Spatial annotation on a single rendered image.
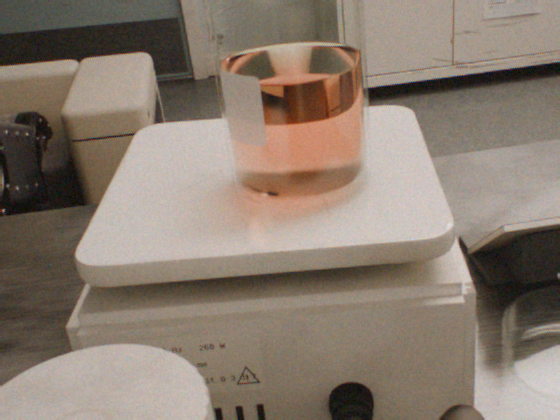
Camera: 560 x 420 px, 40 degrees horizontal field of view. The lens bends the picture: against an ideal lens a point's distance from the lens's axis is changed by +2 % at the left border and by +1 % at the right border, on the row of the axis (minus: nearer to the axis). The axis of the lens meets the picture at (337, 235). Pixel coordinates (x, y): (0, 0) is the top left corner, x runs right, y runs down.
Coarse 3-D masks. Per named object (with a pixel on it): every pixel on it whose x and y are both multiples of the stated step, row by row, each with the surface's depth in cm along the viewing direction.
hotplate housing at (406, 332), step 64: (448, 256) 25; (128, 320) 24; (192, 320) 24; (256, 320) 24; (320, 320) 24; (384, 320) 24; (448, 320) 24; (256, 384) 25; (320, 384) 25; (384, 384) 25; (448, 384) 25
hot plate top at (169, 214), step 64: (192, 128) 32; (384, 128) 31; (128, 192) 27; (192, 192) 27; (384, 192) 26; (128, 256) 23; (192, 256) 23; (256, 256) 23; (320, 256) 23; (384, 256) 23
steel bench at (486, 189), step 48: (528, 144) 50; (480, 192) 45; (528, 192) 44; (0, 240) 44; (48, 240) 43; (0, 288) 39; (48, 288) 39; (480, 288) 36; (528, 288) 36; (0, 336) 35; (48, 336) 35; (480, 336) 33; (0, 384) 32; (480, 384) 30
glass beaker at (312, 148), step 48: (240, 0) 22; (288, 0) 21; (336, 0) 22; (240, 48) 23; (288, 48) 22; (336, 48) 23; (240, 96) 23; (288, 96) 23; (336, 96) 23; (240, 144) 24; (288, 144) 24; (336, 144) 24; (240, 192) 26; (288, 192) 25; (336, 192) 25
